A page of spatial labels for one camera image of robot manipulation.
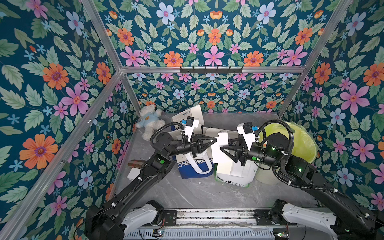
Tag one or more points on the blue white tote bag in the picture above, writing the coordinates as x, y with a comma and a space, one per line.
191, 167
196, 113

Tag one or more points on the white bag green top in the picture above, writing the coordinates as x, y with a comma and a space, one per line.
236, 174

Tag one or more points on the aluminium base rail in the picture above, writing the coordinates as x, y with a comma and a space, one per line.
208, 224

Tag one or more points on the white trash bin green liner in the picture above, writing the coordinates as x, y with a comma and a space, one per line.
304, 147

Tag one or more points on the black wall hook rail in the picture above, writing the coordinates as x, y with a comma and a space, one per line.
210, 70

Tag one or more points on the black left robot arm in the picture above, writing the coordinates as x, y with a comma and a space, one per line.
118, 216

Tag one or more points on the white teddy bear blue shirt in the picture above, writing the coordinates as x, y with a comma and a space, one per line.
150, 121

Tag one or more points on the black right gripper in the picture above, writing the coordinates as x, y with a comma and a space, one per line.
243, 152

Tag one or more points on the middle right blue white bag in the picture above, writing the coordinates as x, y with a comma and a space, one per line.
213, 132

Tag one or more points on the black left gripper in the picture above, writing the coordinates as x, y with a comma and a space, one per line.
193, 147

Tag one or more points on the white paper receipt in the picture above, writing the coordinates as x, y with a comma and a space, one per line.
217, 155

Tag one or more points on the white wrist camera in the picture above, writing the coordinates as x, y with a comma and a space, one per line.
247, 130
190, 123

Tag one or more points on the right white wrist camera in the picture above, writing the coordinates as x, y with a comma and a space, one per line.
247, 130

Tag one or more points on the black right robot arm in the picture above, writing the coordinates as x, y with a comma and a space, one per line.
272, 144

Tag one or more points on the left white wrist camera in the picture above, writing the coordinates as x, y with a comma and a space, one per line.
190, 123

